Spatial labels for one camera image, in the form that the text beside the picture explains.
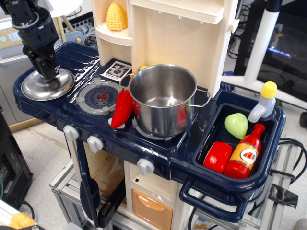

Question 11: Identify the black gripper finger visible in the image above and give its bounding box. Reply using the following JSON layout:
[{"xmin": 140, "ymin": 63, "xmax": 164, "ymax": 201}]
[
  {"xmin": 47, "ymin": 62, "xmax": 60, "ymax": 83},
  {"xmin": 39, "ymin": 66, "xmax": 52, "ymax": 83}
]

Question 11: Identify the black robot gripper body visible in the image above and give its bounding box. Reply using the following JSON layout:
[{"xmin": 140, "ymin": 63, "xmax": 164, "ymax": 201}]
[{"xmin": 11, "ymin": 6, "xmax": 58, "ymax": 65}]

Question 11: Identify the stainless steel pot lid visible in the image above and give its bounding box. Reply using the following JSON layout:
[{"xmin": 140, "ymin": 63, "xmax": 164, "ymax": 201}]
[{"xmin": 21, "ymin": 69, "xmax": 75, "ymax": 101}]

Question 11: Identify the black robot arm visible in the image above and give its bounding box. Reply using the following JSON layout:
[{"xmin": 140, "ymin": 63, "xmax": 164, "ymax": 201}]
[{"xmin": 0, "ymin": 0, "xmax": 60, "ymax": 83}]

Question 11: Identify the toy dishwasher wooden cabinet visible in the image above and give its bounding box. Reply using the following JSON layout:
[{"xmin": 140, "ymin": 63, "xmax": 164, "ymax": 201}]
[{"xmin": 0, "ymin": 0, "xmax": 83, "ymax": 132}]

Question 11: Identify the grey toy stove burner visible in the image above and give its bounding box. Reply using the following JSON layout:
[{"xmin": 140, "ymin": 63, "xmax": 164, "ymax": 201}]
[{"xmin": 76, "ymin": 77, "xmax": 122, "ymax": 116}]

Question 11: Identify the navy toy kitchen countertop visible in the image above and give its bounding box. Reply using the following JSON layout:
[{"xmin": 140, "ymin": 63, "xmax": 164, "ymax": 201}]
[{"xmin": 13, "ymin": 43, "xmax": 285, "ymax": 227}]

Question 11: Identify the grey stove knob left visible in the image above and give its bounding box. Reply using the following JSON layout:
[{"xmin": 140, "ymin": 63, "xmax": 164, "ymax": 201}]
[{"xmin": 63, "ymin": 125, "xmax": 79, "ymax": 141}]

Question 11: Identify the grey stove knob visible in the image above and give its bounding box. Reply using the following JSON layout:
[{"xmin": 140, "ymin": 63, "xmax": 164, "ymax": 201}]
[
  {"xmin": 137, "ymin": 158, "xmax": 155, "ymax": 176},
  {"xmin": 63, "ymin": 125, "xmax": 79, "ymax": 141},
  {"xmin": 87, "ymin": 136, "xmax": 104, "ymax": 153}
]

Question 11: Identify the yellow toy corn cob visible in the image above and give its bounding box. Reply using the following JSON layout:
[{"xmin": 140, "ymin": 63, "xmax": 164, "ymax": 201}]
[{"xmin": 106, "ymin": 2, "xmax": 128, "ymax": 31}]

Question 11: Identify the red toy chili pepper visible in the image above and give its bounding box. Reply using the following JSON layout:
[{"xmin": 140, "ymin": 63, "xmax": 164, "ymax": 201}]
[{"xmin": 110, "ymin": 89, "xmax": 133, "ymax": 129}]

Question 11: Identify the grey stove knob middle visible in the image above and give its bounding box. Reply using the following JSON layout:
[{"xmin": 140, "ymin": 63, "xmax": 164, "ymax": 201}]
[{"xmin": 87, "ymin": 136, "xmax": 104, "ymax": 153}]

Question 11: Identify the black computer case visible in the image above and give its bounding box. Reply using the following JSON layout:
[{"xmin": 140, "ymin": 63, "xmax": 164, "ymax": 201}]
[{"xmin": 0, "ymin": 115, "xmax": 33, "ymax": 209}]

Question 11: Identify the navy toy oven door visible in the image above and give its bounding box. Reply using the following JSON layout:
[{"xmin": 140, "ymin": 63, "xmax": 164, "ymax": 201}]
[{"xmin": 76, "ymin": 139, "xmax": 126, "ymax": 230}]

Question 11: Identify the grey stove knob right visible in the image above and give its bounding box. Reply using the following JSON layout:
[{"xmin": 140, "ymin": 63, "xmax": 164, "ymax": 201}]
[{"xmin": 137, "ymin": 158, "xmax": 155, "ymax": 176}]

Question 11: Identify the cream toy kitchen tower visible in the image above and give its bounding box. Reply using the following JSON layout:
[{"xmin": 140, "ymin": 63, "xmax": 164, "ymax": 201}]
[{"xmin": 92, "ymin": 0, "xmax": 238, "ymax": 97}]

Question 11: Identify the orange toy drawer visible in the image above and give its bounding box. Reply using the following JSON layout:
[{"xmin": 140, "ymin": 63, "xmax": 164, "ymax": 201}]
[{"xmin": 131, "ymin": 189, "xmax": 173, "ymax": 230}]

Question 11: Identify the red toy cheese wheel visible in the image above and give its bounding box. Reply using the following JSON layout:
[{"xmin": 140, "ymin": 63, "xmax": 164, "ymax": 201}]
[{"xmin": 202, "ymin": 141, "xmax": 233, "ymax": 173}]

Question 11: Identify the green toy pear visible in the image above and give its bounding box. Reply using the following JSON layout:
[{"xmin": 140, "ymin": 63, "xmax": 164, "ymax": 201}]
[{"xmin": 224, "ymin": 113, "xmax": 248, "ymax": 139}]

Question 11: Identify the red toy ketchup bottle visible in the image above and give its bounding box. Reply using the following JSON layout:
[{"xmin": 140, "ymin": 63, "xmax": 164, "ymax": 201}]
[{"xmin": 224, "ymin": 123, "xmax": 266, "ymax": 179}]

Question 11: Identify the grey toy faucet yellow cap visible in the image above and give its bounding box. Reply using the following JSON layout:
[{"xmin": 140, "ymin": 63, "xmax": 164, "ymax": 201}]
[{"xmin": 248, "ymin": 81, "xmax": 277, "ymax": 123}]

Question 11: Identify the aluminium frame cart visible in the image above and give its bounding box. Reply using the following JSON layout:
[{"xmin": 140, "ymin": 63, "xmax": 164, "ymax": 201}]
[{"xmin": 49, "ymin": 136, "xmax": 303, "ymax": 230}]

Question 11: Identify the white stand frame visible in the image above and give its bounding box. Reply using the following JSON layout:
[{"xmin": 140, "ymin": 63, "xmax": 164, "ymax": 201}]
[{"xmin": 222, "ymin": 0, "xmax": 307, "ymax": 109}]

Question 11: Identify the black cable right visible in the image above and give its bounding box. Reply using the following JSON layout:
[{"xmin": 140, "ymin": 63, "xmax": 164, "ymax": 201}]
[{"xmin": 271, "ymin": 138, "xmax": 307, "ymax": 185}]

